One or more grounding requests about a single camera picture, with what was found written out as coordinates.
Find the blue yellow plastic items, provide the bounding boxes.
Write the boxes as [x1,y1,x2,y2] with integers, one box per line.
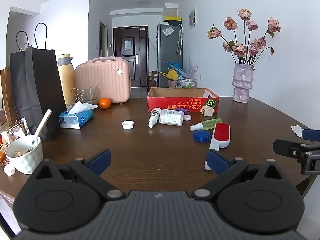
[160,61,184,80]

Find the white feather decoration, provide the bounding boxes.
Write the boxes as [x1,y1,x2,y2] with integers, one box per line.
[184,56,198,79]

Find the purple textured vase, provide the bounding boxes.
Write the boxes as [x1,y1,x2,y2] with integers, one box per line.
[232,62,255,103]

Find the red cardboard box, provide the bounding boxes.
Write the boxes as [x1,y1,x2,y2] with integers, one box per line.
[147,87,220,112]

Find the red and white lint brush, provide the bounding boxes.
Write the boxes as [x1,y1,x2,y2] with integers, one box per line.
[204,122,231,171]

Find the grey refrigerator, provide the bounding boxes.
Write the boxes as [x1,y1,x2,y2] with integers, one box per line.
[157,22,183,88]

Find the orange fruit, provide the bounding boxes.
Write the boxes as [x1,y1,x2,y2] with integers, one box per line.
[98,97,112,110]

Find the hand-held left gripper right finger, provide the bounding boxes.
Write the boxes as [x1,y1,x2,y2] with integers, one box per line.
[192,149,289,201]

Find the glass jar with twine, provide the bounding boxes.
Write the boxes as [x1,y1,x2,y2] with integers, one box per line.
[72,85,100,105]

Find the snack packets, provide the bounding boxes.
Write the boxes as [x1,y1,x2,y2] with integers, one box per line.
[0,117,32,167]

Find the white nasal spray bottle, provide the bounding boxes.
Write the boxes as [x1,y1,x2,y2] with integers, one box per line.
[148,107,162,128]

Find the crumpled white paper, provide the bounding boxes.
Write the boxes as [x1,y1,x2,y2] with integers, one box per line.
[290,125,305,138]

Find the dried pink roses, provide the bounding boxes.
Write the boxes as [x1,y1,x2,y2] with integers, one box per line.
[207,8,282,65]

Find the yellow thermos bottle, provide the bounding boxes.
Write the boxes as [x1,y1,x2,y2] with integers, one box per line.
[57,54,77,105]

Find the green spray bottle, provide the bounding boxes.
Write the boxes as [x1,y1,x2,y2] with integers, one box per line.
[189,117,223,132]

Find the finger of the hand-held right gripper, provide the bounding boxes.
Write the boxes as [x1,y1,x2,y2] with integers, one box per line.
[272,139,320,159]
[301,129,320,141]

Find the white spoon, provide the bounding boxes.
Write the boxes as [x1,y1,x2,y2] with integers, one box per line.
[26,109,52,153]

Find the metal rack trolley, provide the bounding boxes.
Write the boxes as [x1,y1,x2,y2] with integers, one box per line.
[179,78,198,89]

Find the clear sanitizer bottle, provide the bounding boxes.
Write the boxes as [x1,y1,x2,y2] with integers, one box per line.
[159,109,185,126]

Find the pink hard-shell suitcase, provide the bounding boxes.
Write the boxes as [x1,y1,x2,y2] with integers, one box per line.
[75,57,132,104]

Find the dark brown entrance door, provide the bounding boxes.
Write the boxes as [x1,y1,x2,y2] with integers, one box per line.
[113,26,150,88]

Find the black paper bag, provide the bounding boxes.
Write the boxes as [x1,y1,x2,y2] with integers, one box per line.
[9,22,67,142]

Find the grey side door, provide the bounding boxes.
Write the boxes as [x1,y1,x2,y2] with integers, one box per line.
[100,21,108,58]

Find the brown paper bag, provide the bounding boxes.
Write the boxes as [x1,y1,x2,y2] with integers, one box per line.
[0,66,19,130]

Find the white ceramic bowl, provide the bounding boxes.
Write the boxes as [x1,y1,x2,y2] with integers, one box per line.
[5,135,43,175]

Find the clear folded umbrella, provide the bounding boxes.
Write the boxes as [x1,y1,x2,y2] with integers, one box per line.
[176,24,184,55]

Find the blue tissue pack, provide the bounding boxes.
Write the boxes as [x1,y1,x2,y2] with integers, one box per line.
[59,101,94,129]

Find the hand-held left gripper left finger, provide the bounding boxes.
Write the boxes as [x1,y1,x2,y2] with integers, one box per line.
[32,149,125,201]

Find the white wall electrical panel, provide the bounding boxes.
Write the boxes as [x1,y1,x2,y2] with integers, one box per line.
[188,7,197,29]

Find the small white screw cap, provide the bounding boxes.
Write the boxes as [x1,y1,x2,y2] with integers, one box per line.
[3,164,17,176]

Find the blue round lid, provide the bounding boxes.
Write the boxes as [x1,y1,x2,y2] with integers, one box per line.
[193,130,211,143]

